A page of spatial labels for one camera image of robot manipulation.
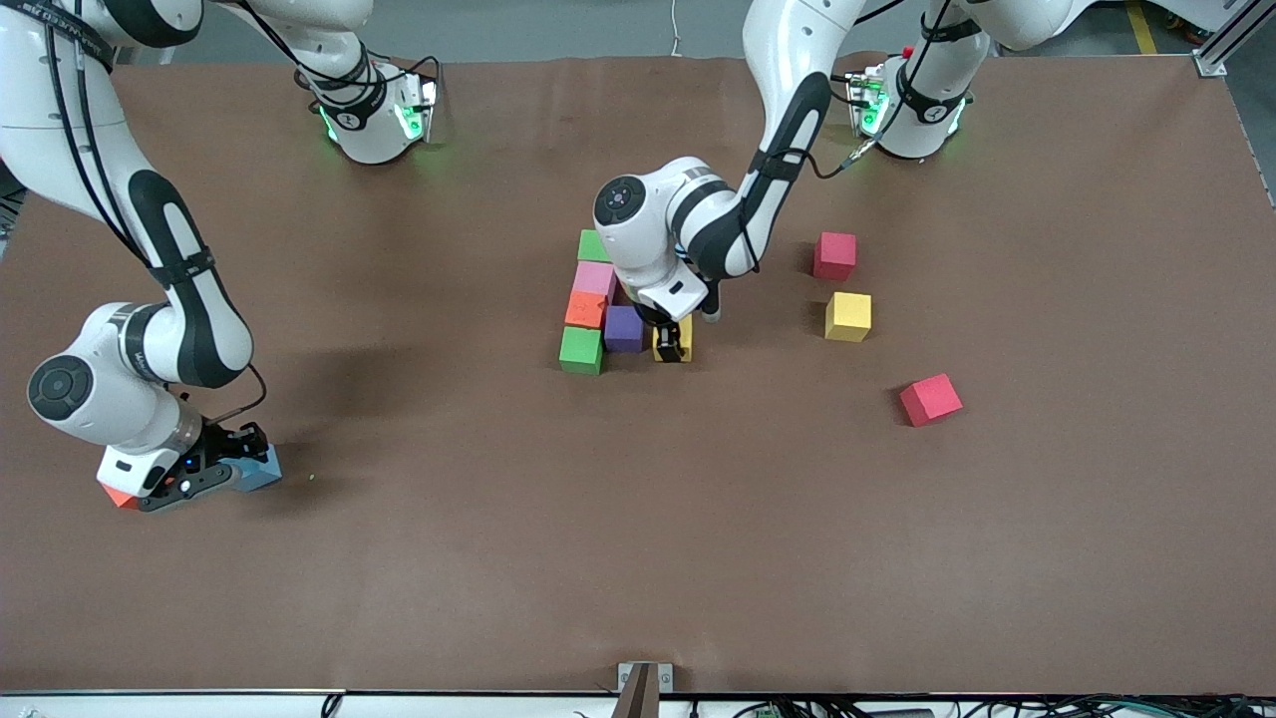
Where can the pink foam block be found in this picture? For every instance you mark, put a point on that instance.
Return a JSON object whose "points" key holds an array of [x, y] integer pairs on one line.
{"points": [[593, 279]]}

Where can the green foam block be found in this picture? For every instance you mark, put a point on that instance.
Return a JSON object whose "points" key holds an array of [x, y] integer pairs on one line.
{"points": [[591, 246], [581, 351]]}

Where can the aluminium frame post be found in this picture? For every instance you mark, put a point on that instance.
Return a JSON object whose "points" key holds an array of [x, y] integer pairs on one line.
{"points": [[1218, 55]]}

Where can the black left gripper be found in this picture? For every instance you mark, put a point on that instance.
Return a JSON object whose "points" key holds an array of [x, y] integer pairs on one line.
{"points": [[669, 332]]}

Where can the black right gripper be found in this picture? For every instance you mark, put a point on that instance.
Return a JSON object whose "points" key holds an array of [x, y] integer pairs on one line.
{"points": [[225, 444]]}

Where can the red foam block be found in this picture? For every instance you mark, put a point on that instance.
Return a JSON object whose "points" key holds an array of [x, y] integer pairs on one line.
{"points": [[931, 399], [834, 256]]}

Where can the blue foam block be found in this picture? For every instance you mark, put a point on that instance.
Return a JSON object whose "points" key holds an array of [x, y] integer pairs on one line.
{"points": [[264, 475]]}

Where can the brown table mat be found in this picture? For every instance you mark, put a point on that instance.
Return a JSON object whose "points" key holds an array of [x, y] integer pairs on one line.
{"points": [[598, 548]]}

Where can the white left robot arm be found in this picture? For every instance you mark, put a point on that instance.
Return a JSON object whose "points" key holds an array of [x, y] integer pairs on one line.
{"points": [[648, 249]]}

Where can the purple foam block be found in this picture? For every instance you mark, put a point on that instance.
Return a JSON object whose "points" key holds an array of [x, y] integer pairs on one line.
{"points": [[623, 331]]}

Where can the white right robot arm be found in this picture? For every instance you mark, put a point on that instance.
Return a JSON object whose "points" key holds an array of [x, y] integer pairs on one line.
{"points": [[100, 399]]}

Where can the dented orange foam block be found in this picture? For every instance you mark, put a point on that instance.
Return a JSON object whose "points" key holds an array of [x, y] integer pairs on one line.
{"points": [[585, 311]]}

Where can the yellow foam block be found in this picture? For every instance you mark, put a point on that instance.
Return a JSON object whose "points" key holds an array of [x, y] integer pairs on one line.
{"points": [[848, 317], [688, 339]]}

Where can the metal mount bracket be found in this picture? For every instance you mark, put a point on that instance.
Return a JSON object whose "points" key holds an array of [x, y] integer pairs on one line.
{"points": [[643, 688]]}

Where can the smooth orange foam block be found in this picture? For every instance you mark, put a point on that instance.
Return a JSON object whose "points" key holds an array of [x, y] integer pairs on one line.
{"points": [[120, 498]]}

